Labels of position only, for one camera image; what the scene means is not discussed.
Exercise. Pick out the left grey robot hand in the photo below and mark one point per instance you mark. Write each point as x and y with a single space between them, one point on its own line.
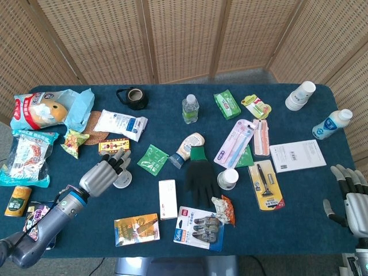
99 179

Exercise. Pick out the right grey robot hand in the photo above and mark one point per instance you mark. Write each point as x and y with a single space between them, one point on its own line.
355 201

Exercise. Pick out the white paper cup blue print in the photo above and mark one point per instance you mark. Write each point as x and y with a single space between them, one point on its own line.
125 181

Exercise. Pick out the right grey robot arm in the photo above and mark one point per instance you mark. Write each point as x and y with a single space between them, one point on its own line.
362 254

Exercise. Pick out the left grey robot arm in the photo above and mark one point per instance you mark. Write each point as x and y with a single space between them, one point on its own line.
51 221

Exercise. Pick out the white paper cup fern print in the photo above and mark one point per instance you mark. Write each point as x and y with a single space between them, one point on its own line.
228 178

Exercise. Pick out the small yellow red box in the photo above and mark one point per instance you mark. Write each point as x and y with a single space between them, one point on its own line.
113 145

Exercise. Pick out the round woven coaster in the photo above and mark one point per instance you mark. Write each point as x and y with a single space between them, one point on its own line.
93 136

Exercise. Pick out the green yellow snack packet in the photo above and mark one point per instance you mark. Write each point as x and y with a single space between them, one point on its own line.
74 142

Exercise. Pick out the green sachet white text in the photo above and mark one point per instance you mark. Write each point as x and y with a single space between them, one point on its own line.
152 159

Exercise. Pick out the white blue powder bag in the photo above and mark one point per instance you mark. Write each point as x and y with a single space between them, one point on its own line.
120 123

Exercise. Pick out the yellow orange snack box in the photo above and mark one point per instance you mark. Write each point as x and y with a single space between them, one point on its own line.
136 230

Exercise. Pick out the white rectangular carton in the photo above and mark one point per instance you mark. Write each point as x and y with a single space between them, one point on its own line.
168 199

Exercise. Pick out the purple snack packet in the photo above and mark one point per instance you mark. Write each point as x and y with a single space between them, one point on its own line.
36 214

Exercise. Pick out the flat white paper box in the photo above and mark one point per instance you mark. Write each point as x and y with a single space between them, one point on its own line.
297 156

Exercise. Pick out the teal clear snack bag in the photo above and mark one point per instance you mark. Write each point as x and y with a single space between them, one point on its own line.
27 158

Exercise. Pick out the white milk bottle blue label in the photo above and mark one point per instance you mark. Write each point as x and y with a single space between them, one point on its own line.
330 125

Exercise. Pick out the yellow drink can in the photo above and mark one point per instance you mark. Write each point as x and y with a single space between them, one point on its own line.
17 201

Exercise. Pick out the black tape roll holder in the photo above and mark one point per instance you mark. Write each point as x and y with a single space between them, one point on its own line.
135 99

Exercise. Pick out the light blue hamster tissue bag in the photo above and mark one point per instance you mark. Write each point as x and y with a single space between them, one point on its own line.
43 110

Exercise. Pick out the razor on yellow card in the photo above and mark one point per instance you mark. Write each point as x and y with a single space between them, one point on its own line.
267 184

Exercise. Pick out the beige squeeze sauce bottle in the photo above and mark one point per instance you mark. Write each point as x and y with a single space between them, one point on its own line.
188 145

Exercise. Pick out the black green work glove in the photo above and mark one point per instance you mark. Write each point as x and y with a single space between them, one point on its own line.
201 178

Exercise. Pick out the correction tape blister pack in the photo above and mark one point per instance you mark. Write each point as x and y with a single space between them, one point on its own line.
195 233

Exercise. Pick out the orange pink razor pack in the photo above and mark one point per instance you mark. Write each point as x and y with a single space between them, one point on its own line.
261 138

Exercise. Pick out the clear water bottle green label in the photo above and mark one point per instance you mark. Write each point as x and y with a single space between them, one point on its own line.
190 110

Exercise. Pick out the plain green sachet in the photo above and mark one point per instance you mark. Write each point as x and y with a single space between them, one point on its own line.
246 159

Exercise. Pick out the stack of white paper cups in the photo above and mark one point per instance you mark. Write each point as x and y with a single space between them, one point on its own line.
299 97

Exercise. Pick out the grey robot torso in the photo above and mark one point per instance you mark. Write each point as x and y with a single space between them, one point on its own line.
178 267

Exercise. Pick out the crumpled silver orange wrapper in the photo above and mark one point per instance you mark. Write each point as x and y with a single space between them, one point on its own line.
224 211

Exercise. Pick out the pink blue toothbrush pack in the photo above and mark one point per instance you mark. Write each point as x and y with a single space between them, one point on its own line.
234 142

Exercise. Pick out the lip balm blister pack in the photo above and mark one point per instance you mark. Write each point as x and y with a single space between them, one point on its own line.
256 106

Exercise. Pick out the green tissue pack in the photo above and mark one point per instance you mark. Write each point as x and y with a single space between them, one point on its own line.
227 105

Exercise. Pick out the woven folding screen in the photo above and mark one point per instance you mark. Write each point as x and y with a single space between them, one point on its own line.
184 34

